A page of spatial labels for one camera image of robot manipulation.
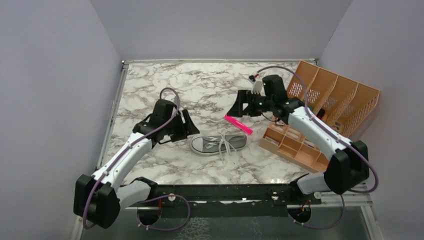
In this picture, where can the pink plastic bar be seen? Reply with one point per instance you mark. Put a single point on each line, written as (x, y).
(238, 124)

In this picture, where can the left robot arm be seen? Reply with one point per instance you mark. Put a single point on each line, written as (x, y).
(99, 197)

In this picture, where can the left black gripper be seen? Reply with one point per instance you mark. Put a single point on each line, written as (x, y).
(187, 129)

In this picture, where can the grey canvas sneaker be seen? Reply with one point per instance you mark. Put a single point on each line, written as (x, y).
(223, 143)

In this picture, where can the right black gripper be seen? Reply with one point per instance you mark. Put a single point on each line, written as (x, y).
(244, 96)

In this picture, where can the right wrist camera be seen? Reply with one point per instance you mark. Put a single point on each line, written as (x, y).
(257, 85)

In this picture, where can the orange plastic organizer tray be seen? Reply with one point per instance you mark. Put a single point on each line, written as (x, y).
(340, 102)

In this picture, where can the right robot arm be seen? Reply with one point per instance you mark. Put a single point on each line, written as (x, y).
(348, 161)

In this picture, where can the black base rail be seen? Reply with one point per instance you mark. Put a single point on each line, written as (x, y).
(224, 200)

